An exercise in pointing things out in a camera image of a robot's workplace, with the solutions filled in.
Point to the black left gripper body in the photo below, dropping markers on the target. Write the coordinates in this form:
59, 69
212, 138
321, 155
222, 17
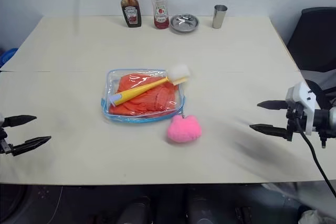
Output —
4, 145

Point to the black office chair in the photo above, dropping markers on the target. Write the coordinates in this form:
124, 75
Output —
315, 37

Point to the blue object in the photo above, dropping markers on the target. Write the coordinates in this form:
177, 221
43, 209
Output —
6, 56

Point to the orange-red cloth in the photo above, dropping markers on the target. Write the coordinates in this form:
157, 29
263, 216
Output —
155, 98

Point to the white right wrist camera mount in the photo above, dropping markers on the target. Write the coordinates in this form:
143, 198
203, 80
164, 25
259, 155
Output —
305, 98

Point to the crumpled white cloth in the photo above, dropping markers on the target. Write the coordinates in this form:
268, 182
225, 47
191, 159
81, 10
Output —
311, 217

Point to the clear red sauce bottle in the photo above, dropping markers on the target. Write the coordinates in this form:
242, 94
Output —
160, 14

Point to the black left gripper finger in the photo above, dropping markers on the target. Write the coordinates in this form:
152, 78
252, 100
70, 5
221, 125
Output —
19, 120
29, 144

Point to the yellow white-headed brush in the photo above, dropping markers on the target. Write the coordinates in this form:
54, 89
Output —
141, 91

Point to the dark brown ketchup bottle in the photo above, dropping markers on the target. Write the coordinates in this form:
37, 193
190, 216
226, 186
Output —
130, 9

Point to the round steel bowl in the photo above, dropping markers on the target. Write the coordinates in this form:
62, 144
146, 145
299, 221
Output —
184, 23

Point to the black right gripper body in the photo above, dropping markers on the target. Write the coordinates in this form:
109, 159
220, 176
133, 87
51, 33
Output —
295, 119

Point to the pink plush pompom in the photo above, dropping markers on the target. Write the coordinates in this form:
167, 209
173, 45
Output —
185, 129

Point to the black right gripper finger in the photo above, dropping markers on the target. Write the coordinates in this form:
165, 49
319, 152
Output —
270, 129
274, 104

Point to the clear pouch with orange cloth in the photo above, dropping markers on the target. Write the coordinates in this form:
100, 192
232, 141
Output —
110, 82

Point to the steel cup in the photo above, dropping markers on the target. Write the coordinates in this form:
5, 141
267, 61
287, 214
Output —
219, 16

